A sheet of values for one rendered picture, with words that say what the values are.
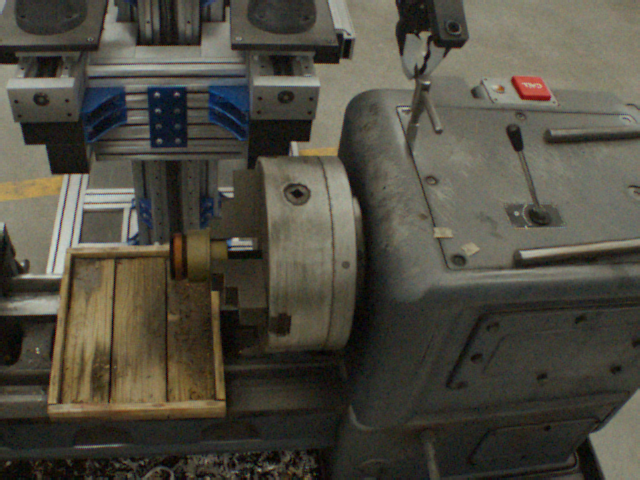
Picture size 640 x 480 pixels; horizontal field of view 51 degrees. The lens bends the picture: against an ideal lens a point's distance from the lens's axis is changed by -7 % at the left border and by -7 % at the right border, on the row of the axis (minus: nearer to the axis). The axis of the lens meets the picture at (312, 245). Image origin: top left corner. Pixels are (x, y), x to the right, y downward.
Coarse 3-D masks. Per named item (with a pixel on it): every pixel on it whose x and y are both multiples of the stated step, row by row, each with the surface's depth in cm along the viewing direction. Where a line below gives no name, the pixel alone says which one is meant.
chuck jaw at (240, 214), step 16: (240, 176) 110; (256, 176) 111; (240, 192) 111; (256, 192) 111; (224, 208) 111; (240, 208) 111; (256, 208) 112; (224, 224) 111; (240, 224) 112; (256, 224) 112
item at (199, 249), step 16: (176, 240) 110; (192, 240) 110; (208, 240) 110; (224, 240) 112; (176, 256) 109; (192, 256) 109; (208, 256) 109; (224, 256) 111; (176, 272) 110; (192, 272) 110; (208, 272) 110
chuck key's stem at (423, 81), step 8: (424, 80) 102; (432, 80) 103; (416, 88) 104; (424, 88) 103; (416, 96) 104; (416, 104) 105; (416, 112) 106; (416, 120) 108; (408, 128) 110; (416, 128) 109; (408, 136) 110; (416, 136) 110
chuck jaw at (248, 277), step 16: (224, 272) 108; (240, 272) 109; (256, 272) 109; (224, 288) 109; (240, 288) 106; (256, 288) 106; (240, 304) 104; (256, 304) 104; (240, 320) 105; (256, 320) 105; (272, 320) 104; (288, 320) 104
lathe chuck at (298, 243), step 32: (256, 160) 116; (288, 160) 109; (320, 192) 103; (288, 224) 101; (320, 224) 101; (288, 256) 100; (320, 256) 101; (288, 288) 101; (320, 288) 101; (320, 320) 104
